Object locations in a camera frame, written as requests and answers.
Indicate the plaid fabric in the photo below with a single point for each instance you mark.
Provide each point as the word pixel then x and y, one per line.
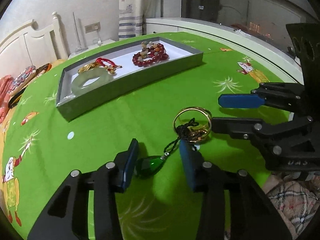
pixel 296 201

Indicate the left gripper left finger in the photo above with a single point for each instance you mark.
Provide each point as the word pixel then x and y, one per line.
pixel 65 216

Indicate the sailboat print curtain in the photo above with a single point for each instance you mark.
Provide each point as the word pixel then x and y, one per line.
pixel 131 17

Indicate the white bed headboard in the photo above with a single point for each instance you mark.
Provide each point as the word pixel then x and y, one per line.
pixel 26 47

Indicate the green cartoon print cloth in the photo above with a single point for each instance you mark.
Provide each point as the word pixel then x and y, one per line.
pixel 162 207

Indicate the thin gold bangle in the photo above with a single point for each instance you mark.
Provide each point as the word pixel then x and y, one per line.
pixel 88 67

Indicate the pale green jade bangle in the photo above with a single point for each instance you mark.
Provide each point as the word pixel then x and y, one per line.
pixel 90 80

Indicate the white desk lamp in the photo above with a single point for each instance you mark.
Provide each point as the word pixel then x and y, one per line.
pixel 79 49

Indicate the white nightstand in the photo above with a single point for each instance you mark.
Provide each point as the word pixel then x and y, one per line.
pixel 90 47

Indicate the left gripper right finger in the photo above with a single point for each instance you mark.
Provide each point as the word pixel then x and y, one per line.
pixel 232 196

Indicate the patterned pillow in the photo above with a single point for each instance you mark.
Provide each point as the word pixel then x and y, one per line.
pixel 19 82

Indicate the gold ring bangle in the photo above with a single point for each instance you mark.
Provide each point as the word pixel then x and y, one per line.
pixel 193 131

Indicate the white window cabinet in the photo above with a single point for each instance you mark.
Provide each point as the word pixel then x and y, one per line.
pixel 279 63

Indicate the wall power socket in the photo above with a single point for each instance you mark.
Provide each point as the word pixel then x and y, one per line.
pixel 92 27

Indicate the folded pink quilt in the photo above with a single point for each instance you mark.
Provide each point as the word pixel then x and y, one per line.
pixel 6 82

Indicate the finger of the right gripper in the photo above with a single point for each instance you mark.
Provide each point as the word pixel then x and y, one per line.
pixel 257 129
pixel 279 95

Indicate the grey shallow tray box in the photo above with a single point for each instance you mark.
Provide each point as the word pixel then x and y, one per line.
pixel 127 77

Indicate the dark framed window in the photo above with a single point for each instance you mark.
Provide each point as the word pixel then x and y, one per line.
pixel 263 19

